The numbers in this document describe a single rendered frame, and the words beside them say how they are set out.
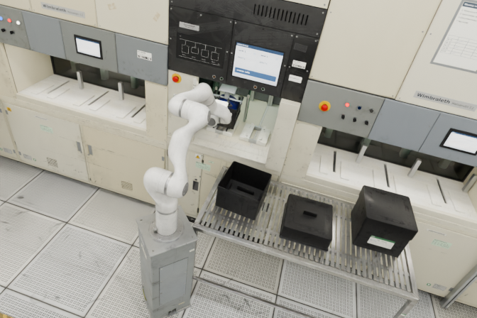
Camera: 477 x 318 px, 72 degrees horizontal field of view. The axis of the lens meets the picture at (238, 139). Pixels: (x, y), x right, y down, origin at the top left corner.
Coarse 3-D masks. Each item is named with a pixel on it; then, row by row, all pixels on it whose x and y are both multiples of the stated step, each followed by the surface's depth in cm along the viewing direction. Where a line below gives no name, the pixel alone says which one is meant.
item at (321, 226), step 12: (288, 204) 203; (300, 204) 204; (312, 204) 206; (324, 204) 207; (288, 216) 195; (300, 216) 196; (312, 216) 197; (324, 216) 199; (288, 228) 188; (300, 228) 189; (312, 228) 190; (324, 228) 192; (300, 240) 192; (312, 240) 189; (324, 240) 187
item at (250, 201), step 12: (240, 168) 220; (252, 168) 216; (228, 180) 221; (240, 180) 226; (252, 180) 222; (264, 180) 218; (216, 192) 201; (228, 192) 197; (240, 192) 219; (252, 192) 217; (264, 192) 201; (216, 204) 207; (228, 204) 203; (240, 204) 199; (252, 204) 195; (252, 216) 201
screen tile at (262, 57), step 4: (260, 56) 190; (264, 56) 189; (268, 56) 188; (272, 56) 188; (264, 60) 190; (268, 60) 190; (272, 60) 189; (260, 64) 192; (276, 64) 190; (260, 68) 194; (264, 68) 193; (268, 68) 192; (272, 68) 192; (276, 68) 191; (268, 72) 194; (272, 72) 193; (276, 72) 192
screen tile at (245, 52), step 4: (240, 48) 190; (240, 52) 192; (244, 52) 191; (248, 52) 190; (252, 52) 190; (256, 52) 189; (236, 56) 194; (244, 56) 192; (248, 56) 192; (252, 56) 191; (256, 56) 190; (236, 60) 195; (240, 60) 194; (244, 60) 194; (252, 60) 192; (256, 60) 192; (236, 64) 196; (240, 64) 196; (244, 64) 195; (248, 64) 194; (252, 64) 194; (252, 68) 195
